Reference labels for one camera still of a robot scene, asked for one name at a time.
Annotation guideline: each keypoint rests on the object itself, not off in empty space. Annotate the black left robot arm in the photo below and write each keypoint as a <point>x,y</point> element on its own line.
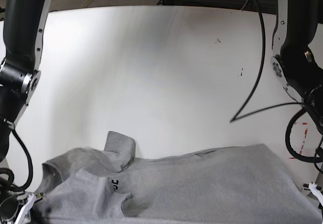
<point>293,61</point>

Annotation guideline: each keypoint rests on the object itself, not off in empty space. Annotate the grey T-shirt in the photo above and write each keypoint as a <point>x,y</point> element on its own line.
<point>222,185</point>

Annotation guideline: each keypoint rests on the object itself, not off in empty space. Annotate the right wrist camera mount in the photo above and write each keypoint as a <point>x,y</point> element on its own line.
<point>25,206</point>

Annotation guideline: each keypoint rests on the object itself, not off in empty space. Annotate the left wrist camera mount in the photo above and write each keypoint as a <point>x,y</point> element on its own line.
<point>316,191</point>

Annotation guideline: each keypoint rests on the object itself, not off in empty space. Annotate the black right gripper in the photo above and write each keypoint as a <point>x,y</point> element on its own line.
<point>11,204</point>

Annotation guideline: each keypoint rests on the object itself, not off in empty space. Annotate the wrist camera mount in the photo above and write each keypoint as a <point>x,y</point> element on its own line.
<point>25,206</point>
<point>316,191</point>

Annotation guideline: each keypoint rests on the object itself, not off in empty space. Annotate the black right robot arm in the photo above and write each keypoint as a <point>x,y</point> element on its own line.
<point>23,30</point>

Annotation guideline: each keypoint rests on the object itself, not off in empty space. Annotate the red tape rectangle marking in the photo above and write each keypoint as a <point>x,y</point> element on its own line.
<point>298,136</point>

